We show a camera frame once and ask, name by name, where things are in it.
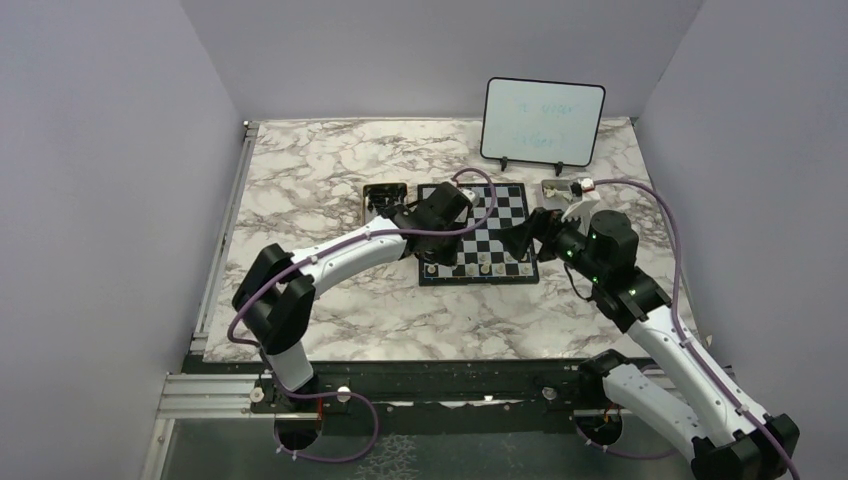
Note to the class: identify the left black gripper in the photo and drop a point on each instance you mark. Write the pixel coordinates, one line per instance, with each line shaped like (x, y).
(449, 257)

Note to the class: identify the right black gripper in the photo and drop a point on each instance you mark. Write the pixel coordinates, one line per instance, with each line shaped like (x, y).
(541, 225)

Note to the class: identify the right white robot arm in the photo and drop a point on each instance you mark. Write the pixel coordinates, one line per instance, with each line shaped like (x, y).
(720, 430)

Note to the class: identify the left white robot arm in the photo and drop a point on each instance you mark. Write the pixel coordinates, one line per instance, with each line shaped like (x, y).
(276, 296)

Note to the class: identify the white chess pieces pile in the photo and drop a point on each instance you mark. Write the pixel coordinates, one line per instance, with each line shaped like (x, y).
(552, 193)

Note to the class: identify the black chess pieces pile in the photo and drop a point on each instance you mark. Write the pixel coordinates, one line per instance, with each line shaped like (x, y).
(380, 197)

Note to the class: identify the black white chessboard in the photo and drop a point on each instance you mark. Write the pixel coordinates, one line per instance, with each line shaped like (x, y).
(511, 209)

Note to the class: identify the lilac tin tray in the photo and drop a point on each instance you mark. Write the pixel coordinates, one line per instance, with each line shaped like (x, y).
(572, 189)

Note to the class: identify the yellow tin tray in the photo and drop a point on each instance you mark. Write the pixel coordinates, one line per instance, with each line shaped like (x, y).
(366, 216)

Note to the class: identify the small whiteboard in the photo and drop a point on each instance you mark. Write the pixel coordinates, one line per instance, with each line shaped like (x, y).
(541, 122)

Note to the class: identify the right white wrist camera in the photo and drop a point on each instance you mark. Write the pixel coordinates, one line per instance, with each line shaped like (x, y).
(583, 198)

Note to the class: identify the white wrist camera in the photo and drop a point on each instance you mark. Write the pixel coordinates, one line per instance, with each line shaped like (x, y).
(471, 196)
(583, 198)

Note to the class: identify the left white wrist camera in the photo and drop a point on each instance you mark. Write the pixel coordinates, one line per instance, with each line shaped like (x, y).
(471, 196)

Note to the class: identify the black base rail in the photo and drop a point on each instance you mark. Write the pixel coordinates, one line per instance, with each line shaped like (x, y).
(408, 397)

